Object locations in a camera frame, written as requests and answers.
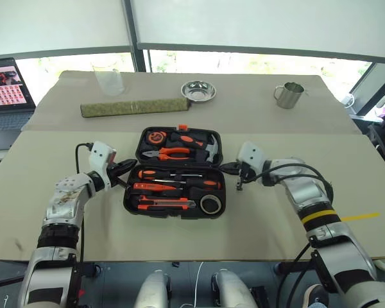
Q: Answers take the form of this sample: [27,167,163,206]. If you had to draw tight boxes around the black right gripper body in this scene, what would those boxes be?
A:
[238,162,258,184]

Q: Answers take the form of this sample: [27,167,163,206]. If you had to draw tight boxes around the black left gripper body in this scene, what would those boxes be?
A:
[107,161,124,184]

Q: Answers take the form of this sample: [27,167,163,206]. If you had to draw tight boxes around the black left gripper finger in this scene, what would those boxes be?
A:
[117,158,139,176]
[110,176,130,191]

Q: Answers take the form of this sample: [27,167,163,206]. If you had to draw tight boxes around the orange voltage tester pen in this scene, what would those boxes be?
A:
[132,182,181,193]

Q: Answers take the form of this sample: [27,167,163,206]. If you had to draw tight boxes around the orange black handled screwdriver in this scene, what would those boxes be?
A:
[137,169,203,180]
[153,179,223,191]

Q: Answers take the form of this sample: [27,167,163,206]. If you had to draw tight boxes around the black electrical tape roll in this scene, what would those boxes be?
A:
[199,194,222,216]

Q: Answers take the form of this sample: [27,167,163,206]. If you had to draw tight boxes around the orange black utility knife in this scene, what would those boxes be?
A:
[137,195,197,212]

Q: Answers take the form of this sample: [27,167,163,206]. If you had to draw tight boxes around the black tool case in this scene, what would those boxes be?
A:
[122,124,227,221]

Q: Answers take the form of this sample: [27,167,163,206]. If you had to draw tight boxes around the orange black tape measure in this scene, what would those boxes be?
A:
[147,130,165,144]

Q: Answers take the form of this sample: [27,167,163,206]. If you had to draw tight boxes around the hammer with steel head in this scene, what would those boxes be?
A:
[170,132,221,165]

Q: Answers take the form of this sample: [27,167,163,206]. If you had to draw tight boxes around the rolled green mat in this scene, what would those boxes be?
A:
[80,97,191,119]

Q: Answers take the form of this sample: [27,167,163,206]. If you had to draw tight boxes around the steel bowl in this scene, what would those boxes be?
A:
[180,80,218,102]

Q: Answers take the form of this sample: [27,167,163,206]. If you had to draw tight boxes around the clear plastic cup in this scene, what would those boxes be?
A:
[90,60,126,98]

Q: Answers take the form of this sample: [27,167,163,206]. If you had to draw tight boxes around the steel mug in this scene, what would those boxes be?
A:
[273,81,306,110]

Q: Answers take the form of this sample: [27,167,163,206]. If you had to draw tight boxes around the grey rounded robot leg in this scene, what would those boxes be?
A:
[210,269,258,308]
[133,269,173,308]

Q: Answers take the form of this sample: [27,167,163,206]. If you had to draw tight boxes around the yellow tape strip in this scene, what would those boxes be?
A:
[339,211,381,223]

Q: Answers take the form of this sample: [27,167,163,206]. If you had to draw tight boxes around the open laptop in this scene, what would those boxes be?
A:
[0,57,37,133]

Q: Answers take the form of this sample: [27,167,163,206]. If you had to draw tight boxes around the black office chair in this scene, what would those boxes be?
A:
[366,123,385,158]

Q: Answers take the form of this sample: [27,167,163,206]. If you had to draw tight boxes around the pink grey shoe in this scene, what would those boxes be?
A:
[302,283,330,308]

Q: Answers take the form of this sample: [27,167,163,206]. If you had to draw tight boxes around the computer monitor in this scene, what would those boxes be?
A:
[348,62,385,117]

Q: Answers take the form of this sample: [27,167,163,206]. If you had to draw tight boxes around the white roller blind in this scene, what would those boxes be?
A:
[0,0,132,57]
[130,0,385,54]

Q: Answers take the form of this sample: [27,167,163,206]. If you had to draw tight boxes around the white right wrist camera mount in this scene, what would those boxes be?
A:
[236,140,268,176]

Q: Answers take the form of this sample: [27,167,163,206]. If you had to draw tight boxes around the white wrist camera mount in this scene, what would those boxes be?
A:
[236,140,268,176]
[89,140,118,193]

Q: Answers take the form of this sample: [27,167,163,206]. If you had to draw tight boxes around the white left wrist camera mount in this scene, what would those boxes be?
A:
[89,140,118,193]

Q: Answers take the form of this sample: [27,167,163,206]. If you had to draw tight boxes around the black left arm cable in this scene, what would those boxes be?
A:
[74,142,94,176]

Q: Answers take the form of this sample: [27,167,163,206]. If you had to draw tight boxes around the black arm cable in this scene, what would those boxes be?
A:
[74,142,94,176]
[256,162,336,308]

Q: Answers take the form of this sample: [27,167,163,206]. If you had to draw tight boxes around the orange handled pliers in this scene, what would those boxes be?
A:
[142,146,193,162]

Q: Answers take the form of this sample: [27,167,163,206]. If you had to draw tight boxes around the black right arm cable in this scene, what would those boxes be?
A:
[256,162,336,308]

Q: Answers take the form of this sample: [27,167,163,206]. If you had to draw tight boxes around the white cord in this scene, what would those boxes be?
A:
[193,261,205,308]

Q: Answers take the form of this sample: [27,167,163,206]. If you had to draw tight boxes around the dark window frame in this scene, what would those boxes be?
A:
[0,0,385,73]

